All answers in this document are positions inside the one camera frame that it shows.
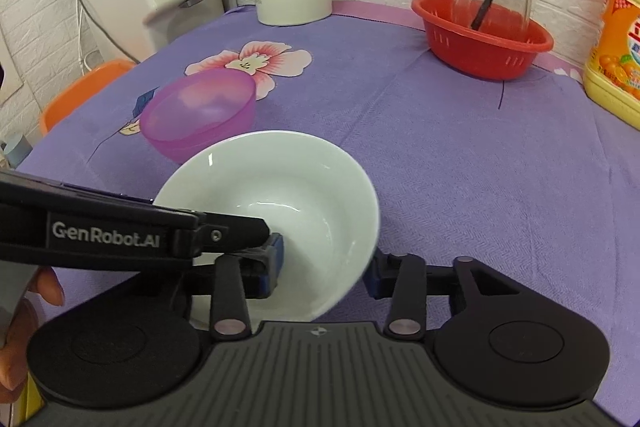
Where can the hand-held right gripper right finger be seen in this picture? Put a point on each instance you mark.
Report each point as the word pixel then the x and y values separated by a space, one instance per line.
pixel 375 278

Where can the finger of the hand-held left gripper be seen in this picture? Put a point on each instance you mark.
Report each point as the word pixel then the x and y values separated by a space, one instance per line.
pixel 235 233

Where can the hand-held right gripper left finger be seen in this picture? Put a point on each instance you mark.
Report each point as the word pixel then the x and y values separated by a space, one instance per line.
pixel 264 283

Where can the white ceramic bowl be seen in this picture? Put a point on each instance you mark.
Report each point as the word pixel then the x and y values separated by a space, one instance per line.
pixel 280 187

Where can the person's left hand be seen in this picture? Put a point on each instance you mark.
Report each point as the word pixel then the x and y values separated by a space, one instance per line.
pixel 47 289

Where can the grey blue cup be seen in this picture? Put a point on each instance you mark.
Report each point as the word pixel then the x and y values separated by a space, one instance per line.
pixel 17 149

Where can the purple floral tablecloth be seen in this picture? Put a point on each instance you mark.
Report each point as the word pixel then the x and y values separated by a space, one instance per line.
pixel 450 182

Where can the purple plastic bowl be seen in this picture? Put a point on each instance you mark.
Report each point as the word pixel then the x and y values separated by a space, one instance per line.
pixel 200 112

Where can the orange plastic basin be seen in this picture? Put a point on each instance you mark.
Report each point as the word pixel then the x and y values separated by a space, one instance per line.
pixel 80 87

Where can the red plastic basket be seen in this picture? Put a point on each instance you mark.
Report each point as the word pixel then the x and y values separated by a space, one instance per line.
pixel 480 52

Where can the yellow detergent bottle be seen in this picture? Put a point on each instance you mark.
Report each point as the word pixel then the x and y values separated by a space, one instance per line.
pixel 615 57

